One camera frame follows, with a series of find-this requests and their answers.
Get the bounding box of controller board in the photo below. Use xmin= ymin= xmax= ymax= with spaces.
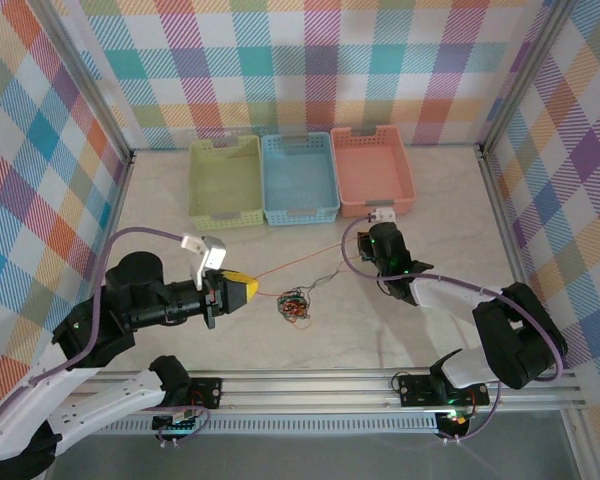
xmin=151 ymin=412 xmax=202 ymax=434
xmin=435 ymin=408 xmax=476 ymax=432

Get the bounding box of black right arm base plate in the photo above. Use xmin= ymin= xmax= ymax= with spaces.
xmin=396 ymin=372 xmax=492 ymax=407

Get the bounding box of pink plastic basket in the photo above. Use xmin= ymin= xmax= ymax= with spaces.
xmin=329 ymin=125 xmax=417 ymax=219

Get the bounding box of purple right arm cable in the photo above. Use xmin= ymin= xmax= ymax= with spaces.
xmin=342 ymin=213 xmax=567 ymax=444

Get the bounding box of dark green thin cable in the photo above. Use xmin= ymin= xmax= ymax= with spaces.
xmin=279 ymin=259 xmax=349 ymax=321

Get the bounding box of left controller board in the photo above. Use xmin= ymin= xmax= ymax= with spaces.
xmin=151 ymin=412 xmax=202 ymax=434

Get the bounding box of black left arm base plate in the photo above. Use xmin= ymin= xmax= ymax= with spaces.
xmin=149 ymin=375 xmax=224 ymax=412

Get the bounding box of right controller board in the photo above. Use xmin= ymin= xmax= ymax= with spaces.
xmin=435 ymin=408 xmax=476 ymax=432

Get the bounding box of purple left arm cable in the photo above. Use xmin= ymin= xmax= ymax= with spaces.
xmin=0 ymin=225 xmax=212 ymax=446

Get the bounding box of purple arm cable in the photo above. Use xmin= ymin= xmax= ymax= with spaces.
xmin=0 ymin=225 xmax=212 ymax=446
xmin=342 ymin=213 xmax=567 ymax=444

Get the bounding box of red thin cable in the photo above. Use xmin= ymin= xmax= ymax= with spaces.
xmin=253 ymin=238 xmax=364 ymax=301

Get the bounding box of blue plastic basket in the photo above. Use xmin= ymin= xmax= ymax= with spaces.
xmin=260 ymin=131 xmax=341 ymax=227

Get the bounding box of green plastic basket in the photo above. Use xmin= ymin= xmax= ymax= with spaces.
xmin=187 ymin=134 xmax=265 ymax=230

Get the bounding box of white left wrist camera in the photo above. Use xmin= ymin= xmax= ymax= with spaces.
xmin=179 ymin=233 xmax=227 ymax=292

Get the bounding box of grey slotted cable duct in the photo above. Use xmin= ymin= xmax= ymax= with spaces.
xmin=58 ymin=413 xmax=442 ymax=437

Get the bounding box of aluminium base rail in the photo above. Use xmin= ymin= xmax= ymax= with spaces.
xmin=33 ymin=368 xmax=587 ymax=416

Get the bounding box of aluminium frame post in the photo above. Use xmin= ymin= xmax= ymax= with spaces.
xmin=473 ymin=0 xmax=581 ymax=154
xmin=27 ymin=0 xmax=137 ymax=164

